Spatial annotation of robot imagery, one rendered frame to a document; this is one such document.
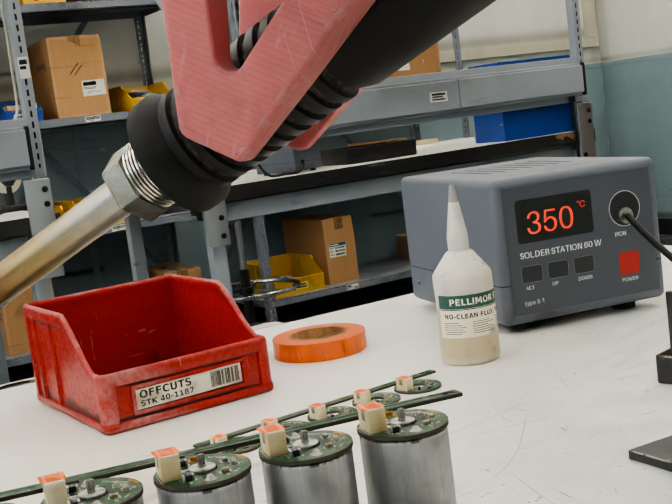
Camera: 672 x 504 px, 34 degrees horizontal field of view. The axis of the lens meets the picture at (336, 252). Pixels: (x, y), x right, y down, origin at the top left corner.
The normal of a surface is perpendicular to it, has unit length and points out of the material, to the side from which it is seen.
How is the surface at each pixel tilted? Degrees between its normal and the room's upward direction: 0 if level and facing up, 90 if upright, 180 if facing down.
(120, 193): 90
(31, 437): 0
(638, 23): 90
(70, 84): 89
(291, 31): 99
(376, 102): 90
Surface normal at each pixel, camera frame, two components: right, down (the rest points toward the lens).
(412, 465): 0.05, 0.12
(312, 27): -0.46, 0.32
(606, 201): 0.31, 0.08
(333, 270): 0.58, 0.03
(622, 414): -0.13, -0.98
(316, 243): -0.82, 0.19
